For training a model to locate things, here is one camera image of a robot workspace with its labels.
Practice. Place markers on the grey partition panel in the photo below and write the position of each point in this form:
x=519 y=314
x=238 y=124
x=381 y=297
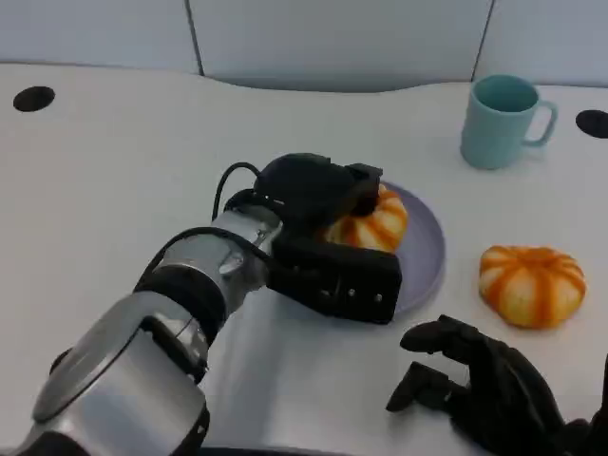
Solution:
x=342 y=43
x=551 y=38
x=95 y=31

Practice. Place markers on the lilac plate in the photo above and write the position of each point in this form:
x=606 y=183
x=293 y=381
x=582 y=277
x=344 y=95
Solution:
x=423 y=256

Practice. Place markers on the orange white toy bread roll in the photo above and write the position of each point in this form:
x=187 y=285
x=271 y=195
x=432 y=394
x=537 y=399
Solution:
x=532 y=287
x=380 y=228

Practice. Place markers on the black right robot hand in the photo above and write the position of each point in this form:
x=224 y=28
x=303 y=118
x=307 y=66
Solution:
x=508 y=404

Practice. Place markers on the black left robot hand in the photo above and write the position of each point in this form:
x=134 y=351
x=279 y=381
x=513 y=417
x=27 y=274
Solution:
x=309 y=190

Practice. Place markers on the pale green mug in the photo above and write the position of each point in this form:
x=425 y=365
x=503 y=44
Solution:
x=491 y=135

